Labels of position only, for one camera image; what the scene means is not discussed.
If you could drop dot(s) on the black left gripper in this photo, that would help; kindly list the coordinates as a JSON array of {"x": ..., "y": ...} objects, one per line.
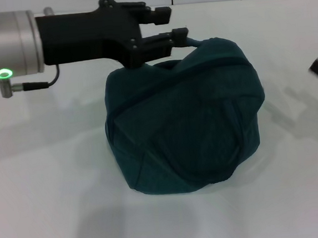
[{"x": 90, "y": 37}]

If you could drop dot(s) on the dark teal fabric lunch bag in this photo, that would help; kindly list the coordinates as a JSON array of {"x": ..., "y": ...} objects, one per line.
[{"x": 181, "y": 122}]

